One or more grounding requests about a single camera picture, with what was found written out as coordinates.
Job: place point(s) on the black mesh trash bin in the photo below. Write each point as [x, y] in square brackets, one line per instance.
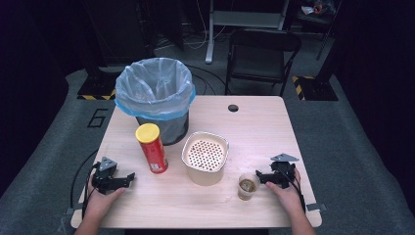
[169, 129]

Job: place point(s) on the beige strainer container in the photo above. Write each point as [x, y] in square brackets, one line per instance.
[205, 156]

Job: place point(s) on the translucent blue trash bag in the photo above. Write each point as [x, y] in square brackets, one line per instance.
[153, 86]

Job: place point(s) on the black cabinet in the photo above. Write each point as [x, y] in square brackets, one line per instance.
[120, 29]

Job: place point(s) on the red can with yellow lid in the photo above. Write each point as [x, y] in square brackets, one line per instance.
[152, 148]

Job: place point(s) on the grey metal table bracket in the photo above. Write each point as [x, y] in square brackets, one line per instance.
[72, 210]
[315, 207]

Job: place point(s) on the black base with hazard stripes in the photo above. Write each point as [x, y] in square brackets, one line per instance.
[98, 88]
[318, 89]

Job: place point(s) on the black folding chair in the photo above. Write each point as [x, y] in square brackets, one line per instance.
[261, 55]

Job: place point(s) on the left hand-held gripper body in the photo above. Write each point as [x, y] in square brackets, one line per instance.
[105, 178]

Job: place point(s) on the person's right hand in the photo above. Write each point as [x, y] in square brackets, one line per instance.
[287, 196]

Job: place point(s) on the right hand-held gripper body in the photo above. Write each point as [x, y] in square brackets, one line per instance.
[282, 173]

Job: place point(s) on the clear plastic cup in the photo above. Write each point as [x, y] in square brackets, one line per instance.
[248, 186]

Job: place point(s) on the person's left hand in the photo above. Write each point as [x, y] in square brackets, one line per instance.
[101, 202]

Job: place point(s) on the white metal desk frame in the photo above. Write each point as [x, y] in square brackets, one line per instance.
[241, 19]

